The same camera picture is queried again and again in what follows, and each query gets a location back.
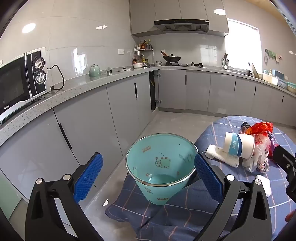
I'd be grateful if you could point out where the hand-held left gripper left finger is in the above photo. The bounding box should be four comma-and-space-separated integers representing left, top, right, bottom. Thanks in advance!
25, 152, 104, 241

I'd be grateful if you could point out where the white blue paper cup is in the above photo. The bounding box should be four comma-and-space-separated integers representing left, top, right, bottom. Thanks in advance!
223, 132, 256, 159

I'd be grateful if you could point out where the white paper towel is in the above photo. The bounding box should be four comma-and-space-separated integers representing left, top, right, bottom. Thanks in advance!
206, 144, 240, 168

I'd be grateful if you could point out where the clear red-print plastic bag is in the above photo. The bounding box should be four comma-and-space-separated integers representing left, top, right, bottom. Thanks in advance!
242, 136, 272, 173

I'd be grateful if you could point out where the silver black microwave oven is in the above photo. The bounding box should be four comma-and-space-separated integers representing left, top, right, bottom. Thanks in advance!
0, 47, 50, 123

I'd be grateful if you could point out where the red plastic bag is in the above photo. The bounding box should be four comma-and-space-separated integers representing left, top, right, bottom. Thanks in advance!
248, 122, 274, 136

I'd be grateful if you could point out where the metal dish rack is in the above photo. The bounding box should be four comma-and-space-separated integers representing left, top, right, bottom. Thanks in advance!
221, 53, 232, 70

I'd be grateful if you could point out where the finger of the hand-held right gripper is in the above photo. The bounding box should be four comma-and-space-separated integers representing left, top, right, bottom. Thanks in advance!
273, 145, 296, 177
285, 172, 296, 202

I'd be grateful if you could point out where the black wok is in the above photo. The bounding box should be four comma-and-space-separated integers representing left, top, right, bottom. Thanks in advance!
161, 51, 182, 65

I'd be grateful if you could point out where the purple wrapper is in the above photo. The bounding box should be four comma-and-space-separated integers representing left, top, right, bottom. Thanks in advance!
268, 131, 279, 150

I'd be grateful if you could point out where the black power cable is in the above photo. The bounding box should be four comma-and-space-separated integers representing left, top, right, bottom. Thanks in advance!
44, 64, 65, 99

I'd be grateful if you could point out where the window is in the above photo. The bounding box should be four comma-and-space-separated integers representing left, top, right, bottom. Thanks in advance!
225, 19, 260, 70

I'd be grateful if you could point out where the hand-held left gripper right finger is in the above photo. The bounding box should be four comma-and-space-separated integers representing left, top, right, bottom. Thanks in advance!
192, 153, 273, 241

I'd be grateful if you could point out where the range hood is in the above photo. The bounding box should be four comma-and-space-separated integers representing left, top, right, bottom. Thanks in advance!
154, 19, 210, 33

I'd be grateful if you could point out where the metal spice rack with bottles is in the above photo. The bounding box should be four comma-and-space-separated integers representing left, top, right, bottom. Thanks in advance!
132, 39, 154, 67

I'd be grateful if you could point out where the gas stove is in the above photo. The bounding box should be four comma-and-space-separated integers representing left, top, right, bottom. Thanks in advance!
162, 62, 208, 68

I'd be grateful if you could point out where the wall hook decoration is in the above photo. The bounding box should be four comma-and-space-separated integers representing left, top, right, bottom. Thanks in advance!
264, 48, 284, 63

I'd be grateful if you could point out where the green ceramic teapot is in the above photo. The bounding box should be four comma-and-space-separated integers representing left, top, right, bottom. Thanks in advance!
89, 64, 101, 77

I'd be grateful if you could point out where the white plastic tray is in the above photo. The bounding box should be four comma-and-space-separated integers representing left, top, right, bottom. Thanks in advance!
261, 73, 279, 84

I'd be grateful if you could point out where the teal printed waste bin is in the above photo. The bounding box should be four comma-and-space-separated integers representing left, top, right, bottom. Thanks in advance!
125, 133, 199, 206

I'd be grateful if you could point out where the blue plaid tablecloth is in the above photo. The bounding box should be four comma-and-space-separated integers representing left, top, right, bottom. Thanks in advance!
105, 115, 296, 241

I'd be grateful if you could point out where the wooden cutting board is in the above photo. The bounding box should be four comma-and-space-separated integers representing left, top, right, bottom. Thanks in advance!
252, 63, 263, 79

